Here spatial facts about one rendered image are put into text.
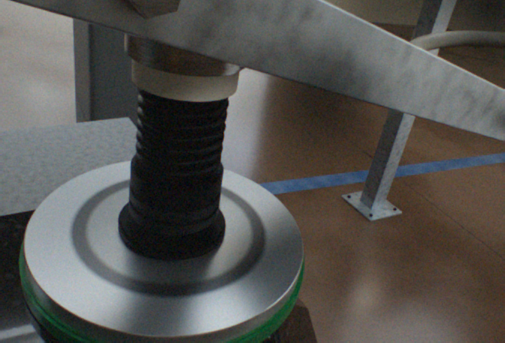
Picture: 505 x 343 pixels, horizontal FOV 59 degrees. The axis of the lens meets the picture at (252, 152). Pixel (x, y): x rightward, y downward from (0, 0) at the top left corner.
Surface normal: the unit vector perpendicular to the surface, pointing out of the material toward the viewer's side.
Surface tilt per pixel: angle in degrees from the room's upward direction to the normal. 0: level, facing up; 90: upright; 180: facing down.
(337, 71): 90
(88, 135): 0
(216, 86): 90
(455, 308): 0
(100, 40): 90
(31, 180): 0
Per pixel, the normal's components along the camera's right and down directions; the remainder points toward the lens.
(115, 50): 0.43, 0.48
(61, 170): 0.15, -0.88
